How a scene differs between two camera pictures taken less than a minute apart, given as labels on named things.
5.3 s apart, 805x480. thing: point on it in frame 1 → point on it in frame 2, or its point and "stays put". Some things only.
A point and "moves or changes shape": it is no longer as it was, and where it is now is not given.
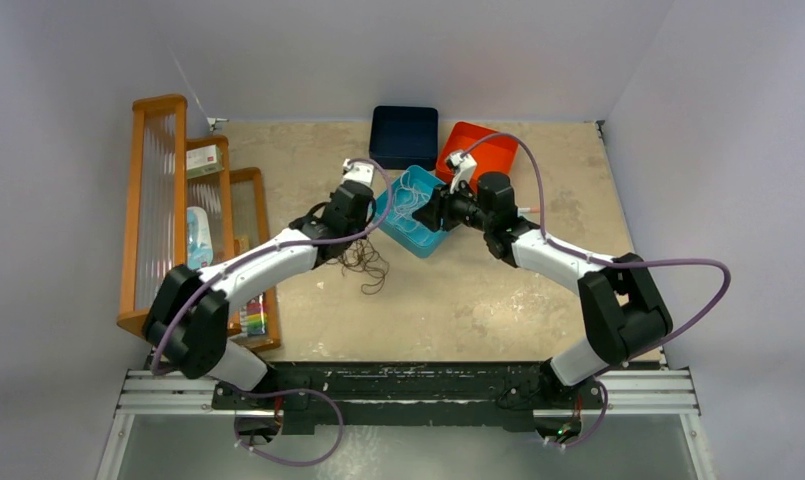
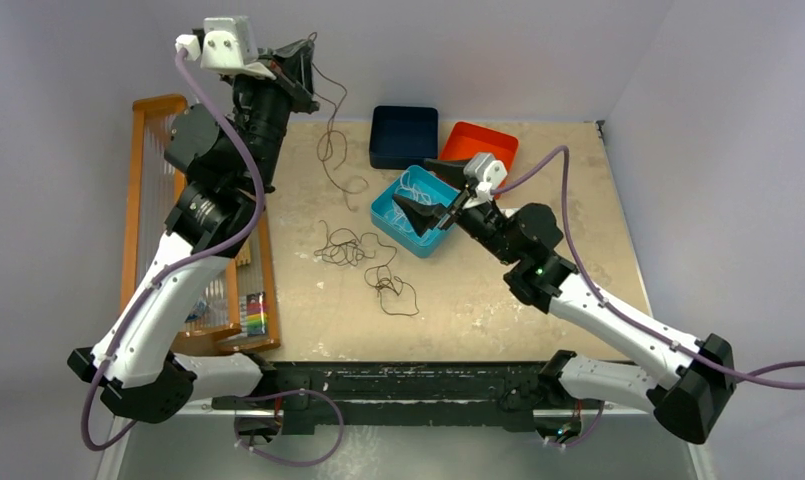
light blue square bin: x=412 y=188 stays put
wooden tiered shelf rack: x=171 y=172 stays put
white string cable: x=406 y=198 stays put
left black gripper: x=362 y=225 → x=291 y=67
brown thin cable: x=360 y=256 moves or changes shape
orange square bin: x=494 y=154 stays put
